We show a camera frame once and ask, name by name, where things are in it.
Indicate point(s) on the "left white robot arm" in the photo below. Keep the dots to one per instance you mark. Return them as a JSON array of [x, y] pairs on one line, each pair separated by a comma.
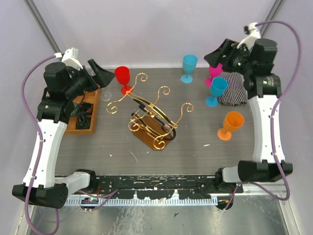
[[64, 83]]

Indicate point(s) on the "grey slotted cable duct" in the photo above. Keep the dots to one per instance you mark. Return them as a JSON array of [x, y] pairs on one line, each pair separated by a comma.
[[174, 201]]

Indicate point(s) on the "green patterned rolled cloth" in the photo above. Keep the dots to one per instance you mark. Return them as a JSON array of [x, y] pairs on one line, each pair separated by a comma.
[[74, 112]]

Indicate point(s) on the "black mounting base plate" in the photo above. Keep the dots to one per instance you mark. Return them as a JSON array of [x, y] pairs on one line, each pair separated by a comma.
[[161, 186]]

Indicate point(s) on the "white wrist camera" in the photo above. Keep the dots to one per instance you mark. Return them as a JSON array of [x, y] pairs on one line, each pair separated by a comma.
[[252, 34], [70, 58]]

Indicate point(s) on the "wooden compartment tray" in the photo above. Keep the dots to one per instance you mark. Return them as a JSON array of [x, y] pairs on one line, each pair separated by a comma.
[[92, 98]]

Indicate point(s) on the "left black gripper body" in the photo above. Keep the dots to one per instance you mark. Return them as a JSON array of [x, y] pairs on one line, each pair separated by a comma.
[[82, 81]]

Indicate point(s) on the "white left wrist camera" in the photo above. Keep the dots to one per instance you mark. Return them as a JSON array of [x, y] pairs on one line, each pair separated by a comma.
[[70, 58]]

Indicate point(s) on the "orange wine glass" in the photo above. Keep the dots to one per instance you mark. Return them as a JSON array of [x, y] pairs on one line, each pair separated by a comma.
[[232, 122]]

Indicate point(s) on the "dark patterned rolled cloth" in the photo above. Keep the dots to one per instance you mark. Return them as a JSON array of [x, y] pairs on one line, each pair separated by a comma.
[[84, 116]]

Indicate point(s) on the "gold wire glass rack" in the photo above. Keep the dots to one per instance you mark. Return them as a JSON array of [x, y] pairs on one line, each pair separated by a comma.
[[149, 123]]

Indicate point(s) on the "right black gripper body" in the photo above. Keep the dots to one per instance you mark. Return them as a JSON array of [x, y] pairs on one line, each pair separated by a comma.
[[237, 59]]

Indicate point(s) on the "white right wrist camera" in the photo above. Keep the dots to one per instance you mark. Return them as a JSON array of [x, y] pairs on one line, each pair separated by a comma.
[[252, 34]]

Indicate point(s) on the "clear champagne flute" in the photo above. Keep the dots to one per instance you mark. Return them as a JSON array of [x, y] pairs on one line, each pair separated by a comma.
[[106, 96]]

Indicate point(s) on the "red wine glass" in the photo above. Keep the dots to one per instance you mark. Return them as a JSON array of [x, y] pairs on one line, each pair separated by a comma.
[[122, 74]]

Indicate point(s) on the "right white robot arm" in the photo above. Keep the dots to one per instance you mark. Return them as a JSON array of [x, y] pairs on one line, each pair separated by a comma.
[[263, 88]]

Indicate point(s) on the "striped black white cloth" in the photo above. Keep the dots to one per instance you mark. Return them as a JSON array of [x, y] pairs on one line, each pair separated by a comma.
[[235, 94]]

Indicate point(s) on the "pink wine glass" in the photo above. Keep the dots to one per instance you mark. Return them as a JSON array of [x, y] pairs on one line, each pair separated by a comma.
[[213, 72]]

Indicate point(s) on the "blue wine glass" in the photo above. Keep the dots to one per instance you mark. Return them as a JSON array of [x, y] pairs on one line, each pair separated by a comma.
[[189, 64], [218, 87]]

